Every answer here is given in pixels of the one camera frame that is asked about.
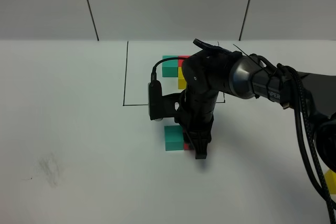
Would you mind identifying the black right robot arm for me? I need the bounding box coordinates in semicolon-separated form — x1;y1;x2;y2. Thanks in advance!
179;47;335;170

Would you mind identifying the yellow template block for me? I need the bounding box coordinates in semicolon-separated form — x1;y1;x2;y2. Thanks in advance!
177;67;186;90

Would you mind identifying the green template block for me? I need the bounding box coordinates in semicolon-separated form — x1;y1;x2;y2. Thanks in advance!
162;59;179;78

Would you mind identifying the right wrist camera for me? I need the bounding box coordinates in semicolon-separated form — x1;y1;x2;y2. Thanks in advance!
148;80;184;121

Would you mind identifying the red template block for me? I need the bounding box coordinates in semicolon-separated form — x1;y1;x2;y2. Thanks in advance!
178;56;189;68

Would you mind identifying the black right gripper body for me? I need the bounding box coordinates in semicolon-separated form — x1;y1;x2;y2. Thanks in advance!
175;90;218;145

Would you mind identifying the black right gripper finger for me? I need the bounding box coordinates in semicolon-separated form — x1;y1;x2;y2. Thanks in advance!
183;130;212;159

